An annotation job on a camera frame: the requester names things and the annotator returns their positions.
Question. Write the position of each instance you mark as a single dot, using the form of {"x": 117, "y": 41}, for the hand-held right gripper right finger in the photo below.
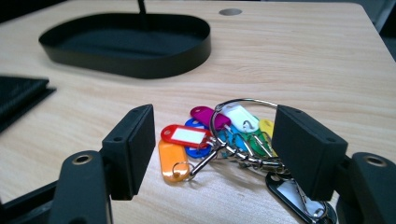
{"x": 306, "y": 149}

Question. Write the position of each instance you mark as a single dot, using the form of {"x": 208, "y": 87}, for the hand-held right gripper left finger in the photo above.
{"x": 130, "y": 149}

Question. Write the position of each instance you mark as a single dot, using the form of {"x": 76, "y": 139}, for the black key stand with tray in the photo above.
{"x": 124, "y": 65}

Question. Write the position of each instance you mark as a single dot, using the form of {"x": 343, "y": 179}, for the grey round table cap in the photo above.
{"x": 230, "y": 11}

